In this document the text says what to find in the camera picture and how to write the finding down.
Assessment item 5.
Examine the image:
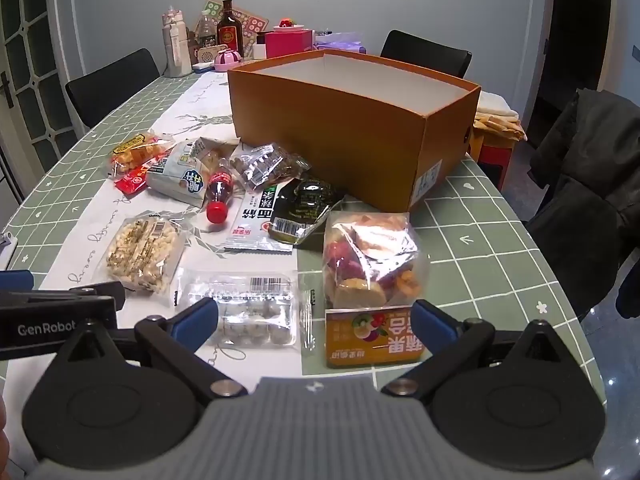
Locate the clear nut snack packet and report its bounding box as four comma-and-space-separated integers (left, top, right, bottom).
232, 142, 312, 192

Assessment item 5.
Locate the folded white towel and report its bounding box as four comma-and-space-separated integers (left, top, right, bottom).
475, 92, 518, 118

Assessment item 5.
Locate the glass panel door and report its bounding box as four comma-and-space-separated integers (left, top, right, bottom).
0, 0, 86, 196

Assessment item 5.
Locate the yellow waffle packet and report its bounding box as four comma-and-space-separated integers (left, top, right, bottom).
109, 131, 176, 177

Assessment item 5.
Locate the puffed rice snack packet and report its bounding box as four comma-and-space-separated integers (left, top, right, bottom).
102, 210, 188, 295

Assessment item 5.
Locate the beige dotted card board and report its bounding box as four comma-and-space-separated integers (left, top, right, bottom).
232, 7, 269, 37

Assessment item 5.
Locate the white tumbler bottle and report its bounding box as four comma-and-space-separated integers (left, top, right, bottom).
161, 6, 192, 78

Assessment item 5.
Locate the clear packet of white balls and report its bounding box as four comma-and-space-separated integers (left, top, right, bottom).
172, 269, 318, 361

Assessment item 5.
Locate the clear plastic water bottle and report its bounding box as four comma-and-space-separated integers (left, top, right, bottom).
194, 10, 220, 48

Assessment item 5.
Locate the folded yellow checked cloth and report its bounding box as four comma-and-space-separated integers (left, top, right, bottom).
472, 112, 527, 142

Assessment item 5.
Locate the white long snack packet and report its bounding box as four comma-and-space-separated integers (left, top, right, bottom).
222, 187, 301, 253

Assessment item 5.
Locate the bottle-shaped chocolate candy container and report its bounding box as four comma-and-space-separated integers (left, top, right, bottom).
206, 157, 246, 224

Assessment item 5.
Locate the pink round mini fan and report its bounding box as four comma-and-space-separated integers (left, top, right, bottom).
214, 50, 244, 72

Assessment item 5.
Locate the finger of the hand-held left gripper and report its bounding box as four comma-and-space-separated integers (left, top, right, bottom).
67, 281, 127, 317
0, 269, 34, 293

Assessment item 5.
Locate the dark jacket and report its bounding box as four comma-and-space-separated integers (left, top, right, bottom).
525, 89, 640, 318

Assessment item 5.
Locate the orange cardboard box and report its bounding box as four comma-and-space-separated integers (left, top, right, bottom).
227, 50, 482, 213

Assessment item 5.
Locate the black chair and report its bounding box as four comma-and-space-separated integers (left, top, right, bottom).
65, 48, 161, 128
380, 30, 472, 79

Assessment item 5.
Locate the green checked tablecloth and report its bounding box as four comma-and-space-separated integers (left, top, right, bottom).
0, 52, 606, 461

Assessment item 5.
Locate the red snack packet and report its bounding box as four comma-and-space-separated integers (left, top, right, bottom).
115, 160, 161, 195

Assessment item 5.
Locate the dried fruit chips bag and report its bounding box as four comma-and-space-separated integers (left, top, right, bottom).
322, 210, 431, 368

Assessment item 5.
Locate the brown liquor bottle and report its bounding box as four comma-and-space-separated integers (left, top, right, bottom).
217, 0, 244, 58

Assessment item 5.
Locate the small wooden slotted box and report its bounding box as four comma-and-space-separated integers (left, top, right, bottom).
192, 44, 228, 67

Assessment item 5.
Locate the white flat object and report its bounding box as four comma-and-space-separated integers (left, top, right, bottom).
0, 232, 19, 272

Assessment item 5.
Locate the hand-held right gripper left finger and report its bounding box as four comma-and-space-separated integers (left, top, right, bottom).
54, 298, 248, 401

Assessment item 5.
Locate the pink square box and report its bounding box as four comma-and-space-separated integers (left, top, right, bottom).
264, 30, 315, 59

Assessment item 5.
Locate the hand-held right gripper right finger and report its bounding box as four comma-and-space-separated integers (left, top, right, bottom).
381, 299, 572, 399

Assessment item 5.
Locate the white blue snack bag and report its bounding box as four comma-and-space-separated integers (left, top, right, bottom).
146, 137, 236, 208

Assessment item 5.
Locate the white printed table runner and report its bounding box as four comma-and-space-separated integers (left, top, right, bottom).
37, 67, 326, 376

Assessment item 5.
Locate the purple tissue pack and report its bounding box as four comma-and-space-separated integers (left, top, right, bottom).
314, 32, 368, 55

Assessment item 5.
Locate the red plastic stool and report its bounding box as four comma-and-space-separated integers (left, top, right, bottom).
472, 127, 518, 192

